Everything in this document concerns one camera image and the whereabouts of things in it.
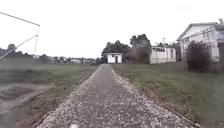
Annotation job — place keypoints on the small white building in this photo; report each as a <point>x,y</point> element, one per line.
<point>111,58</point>

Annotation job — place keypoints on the dark trees behind buildings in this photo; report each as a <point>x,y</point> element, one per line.
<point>116,46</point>

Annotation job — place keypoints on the brownish bush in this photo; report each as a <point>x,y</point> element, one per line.
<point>138,56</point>

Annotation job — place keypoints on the grey gravel path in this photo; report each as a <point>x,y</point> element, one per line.
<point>106,96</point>

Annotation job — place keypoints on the row of distant buildings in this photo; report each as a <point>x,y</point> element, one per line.
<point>76,61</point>

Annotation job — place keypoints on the long white building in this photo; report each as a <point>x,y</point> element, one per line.
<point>161,56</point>

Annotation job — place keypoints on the grass verge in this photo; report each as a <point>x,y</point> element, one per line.
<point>166,83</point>

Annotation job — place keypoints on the grass field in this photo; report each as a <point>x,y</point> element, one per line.
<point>50,71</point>

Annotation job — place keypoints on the robot's own part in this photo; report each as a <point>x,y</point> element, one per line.
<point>73,126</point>

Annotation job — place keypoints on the dark bush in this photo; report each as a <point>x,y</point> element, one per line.
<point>198,56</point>

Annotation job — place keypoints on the large white house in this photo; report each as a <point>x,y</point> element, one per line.
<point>200,35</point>

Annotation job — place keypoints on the bare dirt patch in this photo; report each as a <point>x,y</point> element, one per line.
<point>20,91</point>

